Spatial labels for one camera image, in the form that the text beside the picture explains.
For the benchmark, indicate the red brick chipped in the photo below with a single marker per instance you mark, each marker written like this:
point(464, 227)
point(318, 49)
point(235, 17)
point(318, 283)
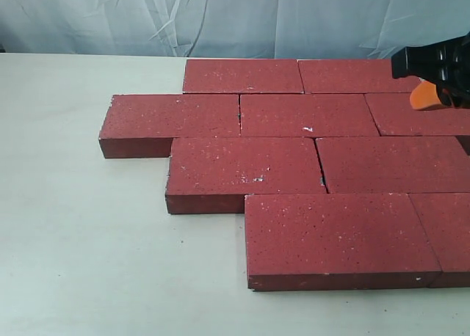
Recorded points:
point(213, 175)

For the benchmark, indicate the red brick third row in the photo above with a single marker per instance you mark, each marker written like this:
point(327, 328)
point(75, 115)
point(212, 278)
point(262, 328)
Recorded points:
point(394, 164)

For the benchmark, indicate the white backdrop cloth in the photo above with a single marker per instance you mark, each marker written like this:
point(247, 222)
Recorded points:
point(298, 29)

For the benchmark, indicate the red brick back row right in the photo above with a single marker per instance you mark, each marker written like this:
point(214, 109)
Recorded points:
point(352, 76)

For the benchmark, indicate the red brick second row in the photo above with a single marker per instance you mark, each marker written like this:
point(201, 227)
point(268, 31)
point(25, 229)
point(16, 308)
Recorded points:
point(394, 116)
point(312, 115)

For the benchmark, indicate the red brick back row left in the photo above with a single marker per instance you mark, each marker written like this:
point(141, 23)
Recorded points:
point(242, 76)

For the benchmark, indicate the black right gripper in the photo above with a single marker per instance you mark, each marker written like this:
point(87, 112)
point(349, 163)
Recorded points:
point(443, 70)

